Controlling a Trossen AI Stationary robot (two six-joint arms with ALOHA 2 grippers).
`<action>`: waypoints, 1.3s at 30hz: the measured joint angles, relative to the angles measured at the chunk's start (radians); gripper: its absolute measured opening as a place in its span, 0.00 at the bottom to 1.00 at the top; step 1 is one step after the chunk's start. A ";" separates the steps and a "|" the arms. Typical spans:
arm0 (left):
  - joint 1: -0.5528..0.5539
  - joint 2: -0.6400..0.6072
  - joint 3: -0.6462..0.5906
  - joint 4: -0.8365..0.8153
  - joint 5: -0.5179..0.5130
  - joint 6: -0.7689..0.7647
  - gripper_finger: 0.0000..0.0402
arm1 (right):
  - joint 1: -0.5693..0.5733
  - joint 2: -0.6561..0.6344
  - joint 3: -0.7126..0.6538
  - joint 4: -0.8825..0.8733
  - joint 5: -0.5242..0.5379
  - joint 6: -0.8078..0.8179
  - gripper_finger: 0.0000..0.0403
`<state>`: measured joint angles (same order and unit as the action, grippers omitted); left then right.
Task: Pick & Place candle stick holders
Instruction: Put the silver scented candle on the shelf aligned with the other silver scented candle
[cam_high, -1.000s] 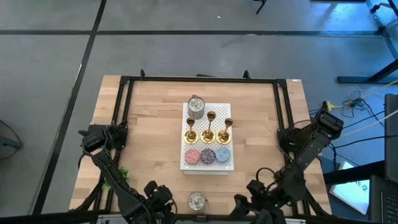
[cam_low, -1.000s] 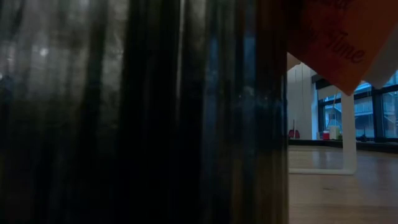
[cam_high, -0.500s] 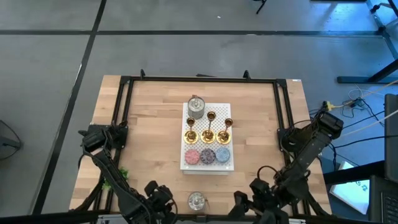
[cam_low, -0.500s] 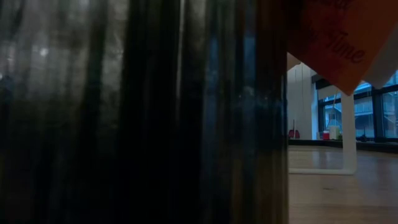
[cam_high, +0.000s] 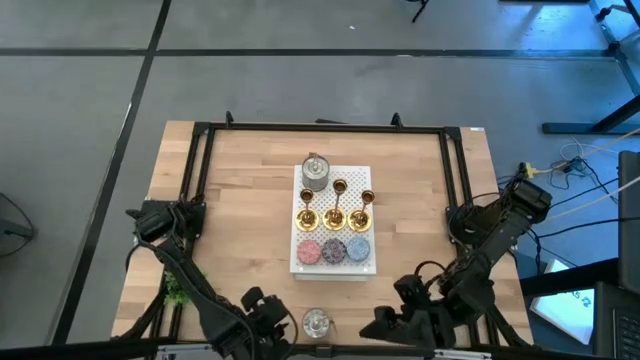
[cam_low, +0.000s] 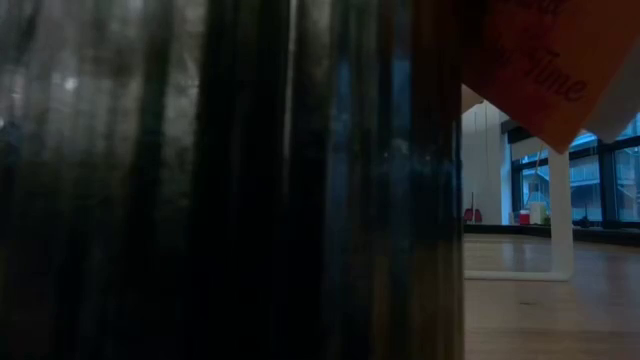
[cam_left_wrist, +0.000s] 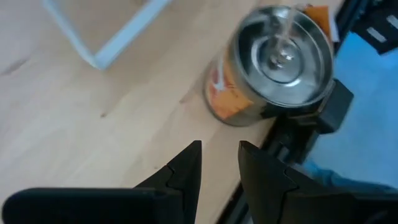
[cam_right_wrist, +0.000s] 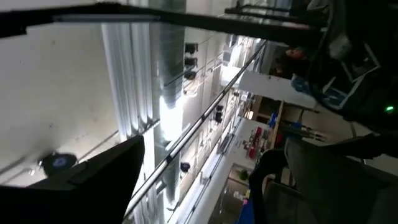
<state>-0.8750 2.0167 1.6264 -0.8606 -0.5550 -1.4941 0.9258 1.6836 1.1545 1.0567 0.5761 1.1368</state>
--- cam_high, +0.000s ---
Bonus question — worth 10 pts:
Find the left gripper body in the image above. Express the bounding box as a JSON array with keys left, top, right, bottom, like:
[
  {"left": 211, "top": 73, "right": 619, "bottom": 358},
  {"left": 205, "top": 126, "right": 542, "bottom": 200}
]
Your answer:
[{"left": 234, "top": 295, "right": 292, "bottom": 359}]

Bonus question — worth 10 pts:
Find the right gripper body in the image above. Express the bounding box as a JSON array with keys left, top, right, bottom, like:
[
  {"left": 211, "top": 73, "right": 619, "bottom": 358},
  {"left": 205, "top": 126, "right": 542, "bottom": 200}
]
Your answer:
[{"left": 399, "top": 299, "right": 454, "bottom": 349}]

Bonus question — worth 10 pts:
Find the silver glass jar candle holder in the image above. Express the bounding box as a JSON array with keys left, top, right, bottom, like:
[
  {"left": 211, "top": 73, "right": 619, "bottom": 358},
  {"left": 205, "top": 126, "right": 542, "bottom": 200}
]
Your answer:
[
  {"left": 301, "top": 307, "right": 334, "bottom": 340},
  {"left": 300, "top": 152, "right": 332, "bottom": 194}
]

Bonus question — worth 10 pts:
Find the blue patterned ceramic candle holder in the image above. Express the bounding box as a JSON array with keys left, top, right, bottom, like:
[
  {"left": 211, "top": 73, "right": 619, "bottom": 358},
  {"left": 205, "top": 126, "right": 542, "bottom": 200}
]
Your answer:
[{"left": 345, "top": 236, "right": 372, "bottom": 263}]

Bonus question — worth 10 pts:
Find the pink patterned ceramic candle holder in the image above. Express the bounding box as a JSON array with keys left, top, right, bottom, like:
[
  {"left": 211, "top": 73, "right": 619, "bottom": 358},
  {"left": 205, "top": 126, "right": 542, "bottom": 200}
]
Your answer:
[{"left": 296, "top": 239, "right": 323, "bottom": 266}]

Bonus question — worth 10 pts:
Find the purple patterned ceramic candle holder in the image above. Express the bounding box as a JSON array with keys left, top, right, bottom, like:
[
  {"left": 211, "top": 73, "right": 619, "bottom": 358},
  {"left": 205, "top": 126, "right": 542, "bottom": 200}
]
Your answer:
[{"left": 321, "top": 238, "right": 348, "bottom": 265}]

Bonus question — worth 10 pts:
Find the tall brass candlestick holder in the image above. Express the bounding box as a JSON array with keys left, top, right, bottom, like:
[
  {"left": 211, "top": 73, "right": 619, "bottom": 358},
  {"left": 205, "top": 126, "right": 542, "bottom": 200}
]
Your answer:
[{"left": 322, "top": 178, "right": 350, "bottom": 233}]

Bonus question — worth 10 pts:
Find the white perforated metal stand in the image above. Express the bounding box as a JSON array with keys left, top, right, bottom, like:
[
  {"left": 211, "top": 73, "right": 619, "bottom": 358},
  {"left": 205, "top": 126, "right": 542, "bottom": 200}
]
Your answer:
[{"left": 289, "top": 164, "right": 379, "bottom": 283}]

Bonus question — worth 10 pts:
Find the small green artificial plant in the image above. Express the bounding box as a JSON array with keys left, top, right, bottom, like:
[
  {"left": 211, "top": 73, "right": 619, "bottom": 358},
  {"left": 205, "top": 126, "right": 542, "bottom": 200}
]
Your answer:
[{"left": 163, "top": 269, "right": 206, "bottom": 306}]

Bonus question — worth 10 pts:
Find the white printed box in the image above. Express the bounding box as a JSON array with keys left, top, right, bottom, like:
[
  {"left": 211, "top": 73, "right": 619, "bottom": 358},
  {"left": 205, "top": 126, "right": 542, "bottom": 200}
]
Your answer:
[{"left": 529, "top": 258, "right": 596, "bottom": 346}]

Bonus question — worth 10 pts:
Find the black beam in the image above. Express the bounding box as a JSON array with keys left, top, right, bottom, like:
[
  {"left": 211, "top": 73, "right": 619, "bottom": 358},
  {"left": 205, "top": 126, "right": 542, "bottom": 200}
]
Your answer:
[{"left": 519, "top": 257, "right": 619, "bottom": 297}]

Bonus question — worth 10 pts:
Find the black crossbar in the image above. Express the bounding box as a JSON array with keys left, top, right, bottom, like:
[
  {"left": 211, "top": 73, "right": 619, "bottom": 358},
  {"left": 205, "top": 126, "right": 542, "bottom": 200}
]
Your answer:
[{"left": 0, "top": 335, "right": 640, "bottom": 360}]

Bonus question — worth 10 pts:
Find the dark laptop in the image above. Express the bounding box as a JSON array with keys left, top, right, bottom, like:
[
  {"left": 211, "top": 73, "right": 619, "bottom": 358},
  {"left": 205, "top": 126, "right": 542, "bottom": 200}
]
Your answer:
[{"left": 592, "top": 281, "right": 640, "bottom": 360}]

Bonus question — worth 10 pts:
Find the grey computer monitor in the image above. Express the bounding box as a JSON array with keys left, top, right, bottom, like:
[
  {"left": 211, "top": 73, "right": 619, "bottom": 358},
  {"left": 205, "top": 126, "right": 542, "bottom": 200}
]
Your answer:
[{"left": 617, "top": 149, "right": 640, "bottom": 296}]

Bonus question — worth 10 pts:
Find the white office chair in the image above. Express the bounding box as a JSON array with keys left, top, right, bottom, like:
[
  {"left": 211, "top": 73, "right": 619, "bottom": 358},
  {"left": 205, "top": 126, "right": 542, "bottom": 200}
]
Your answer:
[{"left": 592, "top": 0, "right": 640, "bottom": 59}]

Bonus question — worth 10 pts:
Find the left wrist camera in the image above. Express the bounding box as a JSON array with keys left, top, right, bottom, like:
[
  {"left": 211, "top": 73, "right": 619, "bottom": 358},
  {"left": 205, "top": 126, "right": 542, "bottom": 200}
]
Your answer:
[{"left": 241, "top": 286, "right": 265, "bottom": 311}]

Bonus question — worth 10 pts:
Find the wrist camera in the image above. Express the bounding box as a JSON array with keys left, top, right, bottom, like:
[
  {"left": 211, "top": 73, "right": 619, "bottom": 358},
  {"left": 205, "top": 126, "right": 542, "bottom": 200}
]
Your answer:
[
  {"left": 241, "top": 286, "right": 265, "bottom": 311},
  {"left": 393, "top": 273, "right": 427, "bottom": 304}
]

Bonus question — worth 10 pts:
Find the left gripper cable loop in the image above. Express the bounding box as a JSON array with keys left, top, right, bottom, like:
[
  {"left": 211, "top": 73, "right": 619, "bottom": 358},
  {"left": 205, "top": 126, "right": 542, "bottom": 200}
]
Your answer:
[{"left": 279, "top": 309, "right": 301, "bottom": 347}]

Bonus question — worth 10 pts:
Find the gripper cable loop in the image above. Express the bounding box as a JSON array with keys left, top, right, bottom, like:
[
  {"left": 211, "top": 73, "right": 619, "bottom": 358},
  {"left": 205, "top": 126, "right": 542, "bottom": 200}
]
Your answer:
[
  {"left": 413, "top": 259, "right": 447, "bottom": 284},
  {"left": 279, "top": 309, "right": 301, "bottom": 347}
]

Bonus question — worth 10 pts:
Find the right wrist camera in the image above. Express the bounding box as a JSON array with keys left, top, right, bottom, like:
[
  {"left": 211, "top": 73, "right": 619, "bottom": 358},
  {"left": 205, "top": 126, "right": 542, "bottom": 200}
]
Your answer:
[{"left": 393, "top": 273, "right": 427, "bottom": 304}]

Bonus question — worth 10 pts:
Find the grey metal bracket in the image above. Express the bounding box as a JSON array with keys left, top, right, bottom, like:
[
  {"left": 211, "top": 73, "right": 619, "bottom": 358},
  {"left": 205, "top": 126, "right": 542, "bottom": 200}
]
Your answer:
[
  {"left": 155, "top": 343, "right": 215, "bottom": 360},
  {"left": 433, "top": 347, "right": 494, "bottom": 360}
]

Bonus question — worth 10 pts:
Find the right gripper cable loop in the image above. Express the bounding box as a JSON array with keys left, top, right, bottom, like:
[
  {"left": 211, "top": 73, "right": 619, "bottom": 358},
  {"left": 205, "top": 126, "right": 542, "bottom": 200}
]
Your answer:
[{"left": 413, "top": 259, "right": 447, "bottom": 284}]

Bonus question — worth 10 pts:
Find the black cable bundle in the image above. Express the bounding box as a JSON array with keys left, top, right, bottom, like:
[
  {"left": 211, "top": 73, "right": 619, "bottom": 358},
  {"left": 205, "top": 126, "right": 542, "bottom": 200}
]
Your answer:
[
  {"left": 487, "top": 299, "right": 531, "bottom": 347},
  {"left": 113, "top": 287, "right": 169, "bottom": 341}
]

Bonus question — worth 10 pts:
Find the black metal table frame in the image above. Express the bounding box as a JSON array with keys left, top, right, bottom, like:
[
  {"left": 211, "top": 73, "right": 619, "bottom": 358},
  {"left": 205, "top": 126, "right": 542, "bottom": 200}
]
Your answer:
[{"left": 114, "top": 110, "right": 534, "bottom": 351}]

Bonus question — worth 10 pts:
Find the thin white cord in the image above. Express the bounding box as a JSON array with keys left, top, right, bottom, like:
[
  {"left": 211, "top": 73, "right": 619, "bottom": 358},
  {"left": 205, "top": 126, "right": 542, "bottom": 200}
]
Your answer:
[{"left": 547, "top": 174, "right": 640, "bottom": 221}]

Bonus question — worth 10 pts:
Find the thin yellow cord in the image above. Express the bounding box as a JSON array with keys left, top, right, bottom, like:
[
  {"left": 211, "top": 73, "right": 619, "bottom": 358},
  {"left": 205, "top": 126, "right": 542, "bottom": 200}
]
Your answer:
[{"left": 534, "top": 128, "right": 640, "bottom": 174}]

